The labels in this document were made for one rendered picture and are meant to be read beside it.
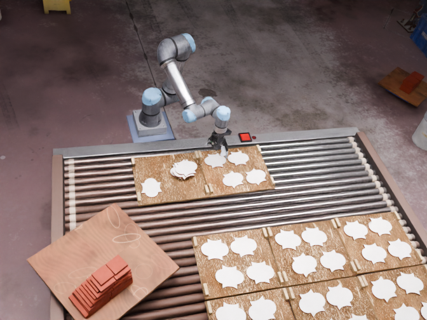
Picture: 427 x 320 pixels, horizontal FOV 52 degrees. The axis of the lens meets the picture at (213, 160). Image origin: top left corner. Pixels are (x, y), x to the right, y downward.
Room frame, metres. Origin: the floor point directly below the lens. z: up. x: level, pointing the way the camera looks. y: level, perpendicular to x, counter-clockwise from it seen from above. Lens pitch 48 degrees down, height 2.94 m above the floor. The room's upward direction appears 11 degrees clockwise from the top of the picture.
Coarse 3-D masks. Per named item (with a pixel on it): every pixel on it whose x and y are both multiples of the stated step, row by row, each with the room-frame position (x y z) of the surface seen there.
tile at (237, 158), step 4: (232, 152) 1.90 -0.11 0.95; (236, 152) 1.91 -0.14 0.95; (240, 152) 1.91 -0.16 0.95; (228, 156) 1.86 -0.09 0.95; (232, 156) 1.87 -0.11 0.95; (236, 156) 1.87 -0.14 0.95; (240, 156) 1.88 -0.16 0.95; (244, 156) 1.89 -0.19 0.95; (228, 160) 1.83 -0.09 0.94; (232, 160) 1.83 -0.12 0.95; (236, 160) 1.84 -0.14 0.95; (240, 160) 1.85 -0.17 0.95; (244, 160) 1.85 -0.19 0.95; (236, 164) 1.80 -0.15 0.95; (240, 164) 1.82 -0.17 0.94; (244, 164) 1.82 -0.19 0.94
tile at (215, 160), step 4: (208, 156) 1.83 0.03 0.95; (212, 156) 1.83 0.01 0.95; (216, 156) 1.84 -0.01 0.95; (220, 156) 1.85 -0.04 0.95; (208, 160) 1.80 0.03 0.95; (212, 160) 1.80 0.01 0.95; (216, 160) 1.81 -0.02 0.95; (220, 160) 1.82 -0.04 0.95; (224, 160) 1.82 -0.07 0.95; (208, 164) 1.76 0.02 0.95; (212, 164) 1.77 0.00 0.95; (216, 164) 1.77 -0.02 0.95; (220, 164) 1.78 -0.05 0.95; (212, 168) 1.74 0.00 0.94
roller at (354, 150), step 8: (304, 152) 2.06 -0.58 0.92; (312, 152) 2.07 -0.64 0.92; (320, 152) 2.09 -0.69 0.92; (328, 152) 2.10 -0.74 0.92; (336, 152) 2.12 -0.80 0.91; (344, 152) 2.14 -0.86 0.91; (352, 152) 2.16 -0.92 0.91; (264, 160) 1.93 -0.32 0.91; (272, 160) 1.94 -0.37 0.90; (120, 168) 1.61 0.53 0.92; (128, 168) 1.63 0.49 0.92; (64, 176) 1.48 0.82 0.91; (72, 176) 1.49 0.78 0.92; (80, 176) 1.51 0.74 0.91; (88, 176) 1.52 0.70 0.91; (96, 176) 1.54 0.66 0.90
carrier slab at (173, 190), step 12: (156, 156) 1.75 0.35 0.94; (168, 156) 1.77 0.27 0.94; (180, 156) 1.79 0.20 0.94; (192, 156) 1.81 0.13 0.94; (132, 168) 1.62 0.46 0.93; (144, 168) 1.64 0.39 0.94; (156, 168) 1.66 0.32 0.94; (168, 168) 1.67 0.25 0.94; (144, 180) 1.55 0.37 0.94; (156, 180) 1.57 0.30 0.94; (168, 180) 1.58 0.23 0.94; (180, 180) 1.60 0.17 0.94; (192, 180) 1.62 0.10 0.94; (204, 180) 1.64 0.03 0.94; (168, 192) 1.50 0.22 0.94; (180, 192) 1.51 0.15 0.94; (192, 192) 1.53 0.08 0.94; (204, 192) 1.55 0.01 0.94; (144, 204) 1.39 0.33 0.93
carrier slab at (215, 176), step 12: (204, 156) 1.83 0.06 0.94; (252, 156) 1.91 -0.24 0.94; (204, 168) 1.73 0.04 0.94; (216, 168) 1.75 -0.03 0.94; (228, 168) 1.77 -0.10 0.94; (240, 168) 1.79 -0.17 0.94; (252, 168) 1.81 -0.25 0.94; (264, 168) 1.83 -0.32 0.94; (216, 180) 1.66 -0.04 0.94; (216, 192) 1.57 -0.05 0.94; (228, 192) 1.58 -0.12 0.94; (240, 192) 1.61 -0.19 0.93
